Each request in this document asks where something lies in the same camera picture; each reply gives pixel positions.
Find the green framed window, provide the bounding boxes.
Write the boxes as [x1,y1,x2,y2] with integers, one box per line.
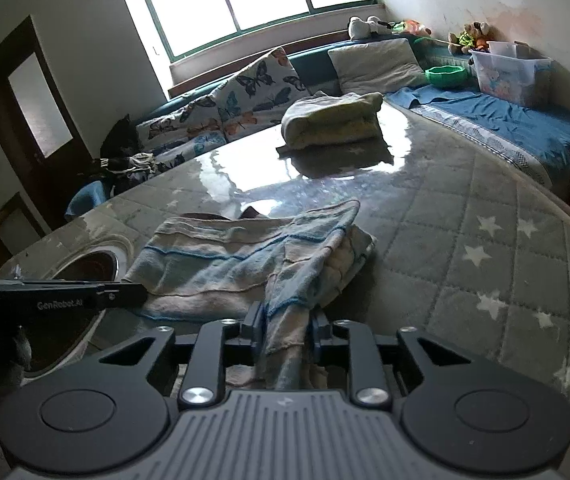
[112,0,383,63]

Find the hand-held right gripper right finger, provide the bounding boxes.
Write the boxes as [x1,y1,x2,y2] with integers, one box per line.
[310,307,470,407]

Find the blue blanket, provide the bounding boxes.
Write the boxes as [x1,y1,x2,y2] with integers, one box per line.
[387,85,570,181]

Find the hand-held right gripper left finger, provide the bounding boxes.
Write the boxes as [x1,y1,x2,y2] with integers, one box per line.
[98,301,266,408]

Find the dark wooden door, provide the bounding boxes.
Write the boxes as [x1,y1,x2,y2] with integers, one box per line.
[0,15,93,231]

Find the pile of dark clothes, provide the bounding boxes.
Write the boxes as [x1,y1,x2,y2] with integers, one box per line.
[90,152,158,181]

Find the black bag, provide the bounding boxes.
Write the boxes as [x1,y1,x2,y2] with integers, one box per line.
[100,114,138,161]

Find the large butterfly print pillow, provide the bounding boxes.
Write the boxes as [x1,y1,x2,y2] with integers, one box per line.
[210,46,308,143]

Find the dark wooden cabinet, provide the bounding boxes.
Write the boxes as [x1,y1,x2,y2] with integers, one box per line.
[0,180,46,281]

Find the green bowl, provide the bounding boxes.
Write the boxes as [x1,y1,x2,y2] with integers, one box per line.
[425,65,470,88]

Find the grey quilted star table cover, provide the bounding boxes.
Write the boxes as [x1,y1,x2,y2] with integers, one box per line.
[0,95,570,480]

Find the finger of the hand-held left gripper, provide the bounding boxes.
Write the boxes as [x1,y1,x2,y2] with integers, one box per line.
[96,283,148,312]

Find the folded yellow and white towels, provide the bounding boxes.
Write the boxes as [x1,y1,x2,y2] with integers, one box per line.
[281,91,385,150]

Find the round metal table basin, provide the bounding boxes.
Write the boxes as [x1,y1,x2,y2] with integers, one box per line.
[15,237,136,376]

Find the white and black plush toy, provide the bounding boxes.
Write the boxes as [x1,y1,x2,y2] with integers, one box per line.
[347,15,396,41]

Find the brown plush toy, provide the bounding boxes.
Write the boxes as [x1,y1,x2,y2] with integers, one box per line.
[447,21,496,55]

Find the clear plastic storage box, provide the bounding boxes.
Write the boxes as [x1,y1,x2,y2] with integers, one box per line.
[469,41,553,108]

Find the blue striped garment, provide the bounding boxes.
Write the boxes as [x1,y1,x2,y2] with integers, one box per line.
[125,199,378,391]

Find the orange and green toy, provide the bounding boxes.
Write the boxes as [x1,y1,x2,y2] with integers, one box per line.
[392,19,433,38]

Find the blue sofa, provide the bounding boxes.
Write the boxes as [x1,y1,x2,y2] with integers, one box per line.
[65,35,570,221]

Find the grey pillow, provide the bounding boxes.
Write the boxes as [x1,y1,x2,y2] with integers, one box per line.
[327,37,428,96]

